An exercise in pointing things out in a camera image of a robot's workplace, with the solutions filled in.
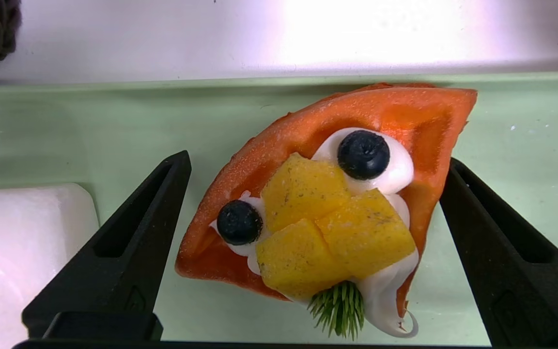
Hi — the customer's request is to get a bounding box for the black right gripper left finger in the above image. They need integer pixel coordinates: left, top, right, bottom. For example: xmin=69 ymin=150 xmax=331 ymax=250
xmin=21 ymin=150 xmax=192 ymax=340

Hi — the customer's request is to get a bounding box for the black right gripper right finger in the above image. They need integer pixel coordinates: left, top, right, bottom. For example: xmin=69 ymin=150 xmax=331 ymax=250
xmin=440 ymin=158 xmax=558 ymax=346

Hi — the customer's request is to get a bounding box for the orange waffle with fruit topping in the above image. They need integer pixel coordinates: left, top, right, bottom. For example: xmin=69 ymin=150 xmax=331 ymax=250
xmin=175 ymin=82 xmax=478 ymax=340

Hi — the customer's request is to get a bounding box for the white soap bar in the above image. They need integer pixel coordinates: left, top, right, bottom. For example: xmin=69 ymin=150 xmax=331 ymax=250
xmin=0 ymin=183 xmax=100 ymax=349

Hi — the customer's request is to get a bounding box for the light green plastic tray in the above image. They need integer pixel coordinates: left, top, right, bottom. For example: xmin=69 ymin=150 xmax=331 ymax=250
xmin=0 ymin=72 xmax=558 ymax=347

